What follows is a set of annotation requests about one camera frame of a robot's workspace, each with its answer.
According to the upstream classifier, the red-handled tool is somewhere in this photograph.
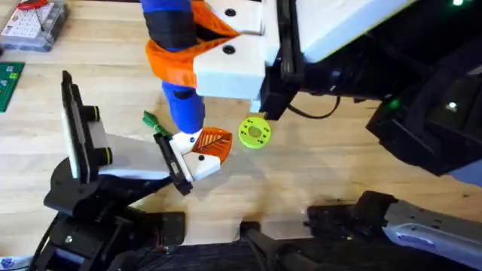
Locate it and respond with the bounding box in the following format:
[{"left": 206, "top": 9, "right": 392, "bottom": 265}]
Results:
[{"left": 16, "top": 0, "right": 50, "bottom": 11}]

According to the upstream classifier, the blue electric screwdriver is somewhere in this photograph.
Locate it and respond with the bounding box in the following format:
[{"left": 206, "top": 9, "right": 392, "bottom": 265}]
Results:
[{"left": 139, "top": 0, "right": 206, "bottom": 135}]

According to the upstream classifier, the black rail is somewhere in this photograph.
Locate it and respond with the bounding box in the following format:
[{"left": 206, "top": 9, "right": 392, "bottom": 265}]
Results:
[{"left": 108, "top": 221, "right": 456, "bottom": 271}]

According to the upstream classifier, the green disc with holes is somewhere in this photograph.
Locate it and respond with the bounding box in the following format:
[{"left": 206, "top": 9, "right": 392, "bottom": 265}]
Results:
[{"left": 237, "top": 116, "right": 273, "bottom": 150}]

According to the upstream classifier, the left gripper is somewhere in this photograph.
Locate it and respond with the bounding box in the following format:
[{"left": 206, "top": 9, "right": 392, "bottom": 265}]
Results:
[{"left": 97, "top": 126, "right": 233, "bottom": 197}]

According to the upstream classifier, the green board with blocks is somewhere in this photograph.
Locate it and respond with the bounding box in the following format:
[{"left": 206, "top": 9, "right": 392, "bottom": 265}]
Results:
[{"left": 0, "top": 61, "right": 26, "bottom": 114}]

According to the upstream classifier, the left wrist black plate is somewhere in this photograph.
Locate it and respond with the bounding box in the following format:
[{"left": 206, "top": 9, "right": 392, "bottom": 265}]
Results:
[{"left": 60, "top": 70, "right": 92, "bottom": 185}]

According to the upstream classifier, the black cable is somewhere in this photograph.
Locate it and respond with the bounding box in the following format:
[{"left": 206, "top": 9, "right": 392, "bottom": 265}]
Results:
[{"left": 287, "top": 95, "right": 342, "bottom": 121}]

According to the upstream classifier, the clear plastic parts box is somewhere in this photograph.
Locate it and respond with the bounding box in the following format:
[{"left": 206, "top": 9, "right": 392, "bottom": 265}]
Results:
[{"left": 0, "top": 0, "right": 69, "bottom": 53}]

